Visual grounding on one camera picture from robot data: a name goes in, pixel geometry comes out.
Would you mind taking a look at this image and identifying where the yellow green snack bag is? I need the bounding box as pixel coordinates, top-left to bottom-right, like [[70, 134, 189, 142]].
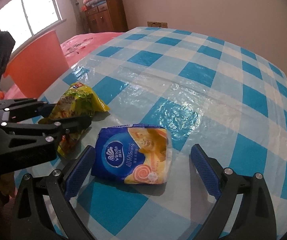
[[38, 82, 110, 159]]

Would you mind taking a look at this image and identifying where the blue Vinda tissue pack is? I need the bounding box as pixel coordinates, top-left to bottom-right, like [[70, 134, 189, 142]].
[[91, 124, 172, 185]]

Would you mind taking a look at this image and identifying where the orange plastic trash bucket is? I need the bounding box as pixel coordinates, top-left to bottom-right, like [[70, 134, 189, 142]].
[[3, 30, 69, 98]]

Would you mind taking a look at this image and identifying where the bright bedroom window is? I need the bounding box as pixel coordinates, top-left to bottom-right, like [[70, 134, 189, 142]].
[[0, 0, 63, 40]]

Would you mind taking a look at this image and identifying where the pink heart bedspread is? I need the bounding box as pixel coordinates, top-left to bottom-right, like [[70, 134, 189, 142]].
[[0, 32, 121, 100]]

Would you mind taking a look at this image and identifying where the grey plaid curtain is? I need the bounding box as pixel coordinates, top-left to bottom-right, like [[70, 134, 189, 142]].
[[70, 0, 87, 34]]

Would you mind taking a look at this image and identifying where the brown wooden cabinet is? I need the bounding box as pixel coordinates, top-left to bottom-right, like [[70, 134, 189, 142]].
[[84, 0, 129, 33]]

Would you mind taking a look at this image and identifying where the blue white checkered tablecloth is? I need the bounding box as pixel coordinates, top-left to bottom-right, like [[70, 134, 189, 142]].
[[40, 27, 287, 239]]

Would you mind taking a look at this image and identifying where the wall power socket strip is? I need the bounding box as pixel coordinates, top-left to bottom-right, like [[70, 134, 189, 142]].
[[147, 21, 168, 28]]

